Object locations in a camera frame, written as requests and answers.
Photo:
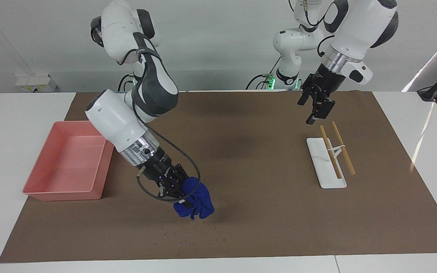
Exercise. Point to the white leaning panel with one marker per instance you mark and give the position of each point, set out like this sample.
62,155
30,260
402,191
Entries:
436,62

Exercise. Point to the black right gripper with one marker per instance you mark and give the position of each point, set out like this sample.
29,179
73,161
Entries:
163,170

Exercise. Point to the brown table mat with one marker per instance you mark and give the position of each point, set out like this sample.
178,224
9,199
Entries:
260,212

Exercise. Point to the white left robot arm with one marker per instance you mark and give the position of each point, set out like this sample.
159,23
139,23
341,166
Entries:
359,26

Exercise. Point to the blue towel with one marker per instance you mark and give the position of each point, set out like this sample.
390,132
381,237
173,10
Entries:
199,197

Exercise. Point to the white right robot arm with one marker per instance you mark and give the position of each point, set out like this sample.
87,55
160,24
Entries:
116,121

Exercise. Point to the white wall socket box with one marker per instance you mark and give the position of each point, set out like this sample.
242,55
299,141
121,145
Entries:
34,81

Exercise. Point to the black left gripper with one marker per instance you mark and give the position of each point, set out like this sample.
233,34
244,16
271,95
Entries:
321,88

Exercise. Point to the pink plastic bin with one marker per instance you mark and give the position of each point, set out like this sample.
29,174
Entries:
66,167

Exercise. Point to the white rack base tray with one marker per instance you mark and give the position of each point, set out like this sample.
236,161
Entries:
323,167

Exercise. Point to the wooden dowel rod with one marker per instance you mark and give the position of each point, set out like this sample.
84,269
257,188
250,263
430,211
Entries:
343,149
331,153

